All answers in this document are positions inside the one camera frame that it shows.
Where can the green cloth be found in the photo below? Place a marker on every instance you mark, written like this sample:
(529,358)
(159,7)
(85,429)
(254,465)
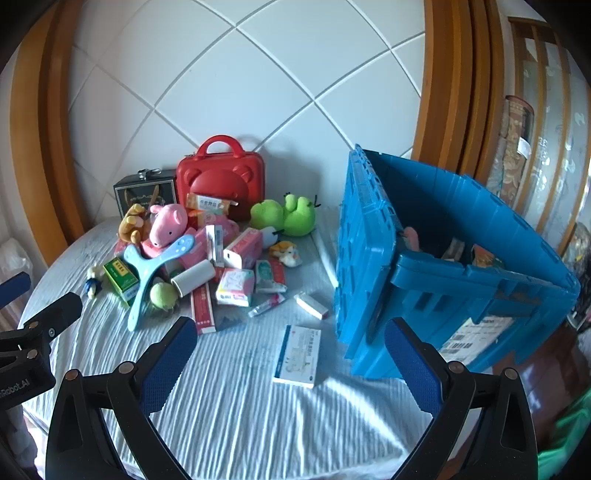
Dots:
(570,438)

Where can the white bird plush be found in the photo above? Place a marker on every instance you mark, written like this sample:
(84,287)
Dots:
(268,235)

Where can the black gift box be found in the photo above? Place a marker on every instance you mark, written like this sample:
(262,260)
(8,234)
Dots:
(138,196)

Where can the orange white box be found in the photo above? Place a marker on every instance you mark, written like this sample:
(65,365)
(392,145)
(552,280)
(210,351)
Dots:
(207,203)

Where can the red hard carry case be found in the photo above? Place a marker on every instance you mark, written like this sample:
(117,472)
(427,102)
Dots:
(221,177)

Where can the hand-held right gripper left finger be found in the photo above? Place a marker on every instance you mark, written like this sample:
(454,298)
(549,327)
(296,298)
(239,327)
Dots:
(171,364)

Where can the teal white sachet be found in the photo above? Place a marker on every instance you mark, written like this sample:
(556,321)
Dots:
(268,277)

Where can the light blue forked massager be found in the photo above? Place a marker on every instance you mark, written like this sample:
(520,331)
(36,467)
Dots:
(138,286)

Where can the green fuzzy ball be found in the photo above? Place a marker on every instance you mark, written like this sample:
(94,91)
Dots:
(162,295)

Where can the white pink patterned pack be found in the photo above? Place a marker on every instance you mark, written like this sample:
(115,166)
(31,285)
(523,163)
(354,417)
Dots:
(235,286)

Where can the blue plastic storage crate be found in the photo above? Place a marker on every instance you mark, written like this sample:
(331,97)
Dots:
(369,240)

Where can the white plastic bag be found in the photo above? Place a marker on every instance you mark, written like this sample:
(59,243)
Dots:
(16,258)

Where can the small blue white figurine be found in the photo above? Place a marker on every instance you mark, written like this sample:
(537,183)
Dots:
(93,281)

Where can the pink soft toy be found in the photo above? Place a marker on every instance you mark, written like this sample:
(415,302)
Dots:
(228,226)

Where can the small red white tube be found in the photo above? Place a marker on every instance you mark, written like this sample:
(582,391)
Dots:
(265,305)

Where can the brown plush toy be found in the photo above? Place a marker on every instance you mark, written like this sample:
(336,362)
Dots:
(131,224)

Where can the pink white tissue pack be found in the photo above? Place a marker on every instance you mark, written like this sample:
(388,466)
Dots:
(244,247)

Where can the white paper roll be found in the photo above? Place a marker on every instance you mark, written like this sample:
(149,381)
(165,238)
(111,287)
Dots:
(191,277)

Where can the small yellow white plush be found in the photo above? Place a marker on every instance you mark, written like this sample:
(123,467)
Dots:
(286,254)

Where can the small white box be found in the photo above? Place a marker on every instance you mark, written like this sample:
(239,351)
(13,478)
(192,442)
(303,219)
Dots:
(309,304)

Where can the blue white medicine box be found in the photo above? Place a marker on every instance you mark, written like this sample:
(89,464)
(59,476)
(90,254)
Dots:
(298,355)

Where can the wooden wall trim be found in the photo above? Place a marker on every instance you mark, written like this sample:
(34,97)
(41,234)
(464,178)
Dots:
(46,138)
(461,69)

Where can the long red white box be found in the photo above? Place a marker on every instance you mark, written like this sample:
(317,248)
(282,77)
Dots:
(203,309)

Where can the rolled patterned carpet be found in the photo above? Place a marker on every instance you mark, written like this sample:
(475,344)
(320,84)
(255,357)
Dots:
(510,147)

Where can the green medicine box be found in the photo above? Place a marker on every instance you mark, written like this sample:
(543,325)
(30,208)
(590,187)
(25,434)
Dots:
(120,277)

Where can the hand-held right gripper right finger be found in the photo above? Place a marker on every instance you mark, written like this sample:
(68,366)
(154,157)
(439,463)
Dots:
(411,364)

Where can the green frog plush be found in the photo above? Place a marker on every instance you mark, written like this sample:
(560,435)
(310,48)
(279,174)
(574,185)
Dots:
(295,217)

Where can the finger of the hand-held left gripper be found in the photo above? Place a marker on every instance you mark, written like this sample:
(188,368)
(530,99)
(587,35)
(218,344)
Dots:
(14,288)
(46,323)

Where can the frosted glass wooden partition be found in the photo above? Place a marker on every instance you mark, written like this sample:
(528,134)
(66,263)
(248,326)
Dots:
(554,138)

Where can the pink pig plush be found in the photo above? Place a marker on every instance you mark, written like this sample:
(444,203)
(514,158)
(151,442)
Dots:
(166,221)

